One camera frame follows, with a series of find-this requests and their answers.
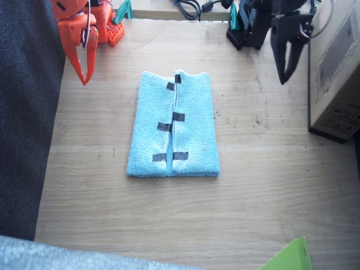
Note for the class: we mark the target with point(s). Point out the dark grey fabric panel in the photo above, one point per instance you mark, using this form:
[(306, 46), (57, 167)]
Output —
[(22, 112)]

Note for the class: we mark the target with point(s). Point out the brown cardboard box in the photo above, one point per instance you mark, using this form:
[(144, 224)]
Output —
[(337, 70)]

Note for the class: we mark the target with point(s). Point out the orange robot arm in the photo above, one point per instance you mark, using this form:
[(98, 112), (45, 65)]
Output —
[(116, 33)]

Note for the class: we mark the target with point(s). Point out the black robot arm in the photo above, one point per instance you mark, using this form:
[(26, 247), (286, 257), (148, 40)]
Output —
[(250, 28)]

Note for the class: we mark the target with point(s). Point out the green plastic folder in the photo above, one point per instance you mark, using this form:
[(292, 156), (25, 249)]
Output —
[(292, 256)]

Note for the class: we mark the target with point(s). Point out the light grey fabric panel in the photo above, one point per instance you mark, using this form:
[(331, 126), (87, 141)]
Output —
[(56, 256)]

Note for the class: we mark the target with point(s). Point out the light blue towel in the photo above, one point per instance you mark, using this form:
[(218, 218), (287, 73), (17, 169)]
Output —
[(194, 135)]

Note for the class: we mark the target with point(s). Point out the green table clamp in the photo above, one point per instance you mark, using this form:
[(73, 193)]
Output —
[(125, 9), (233, 19)]

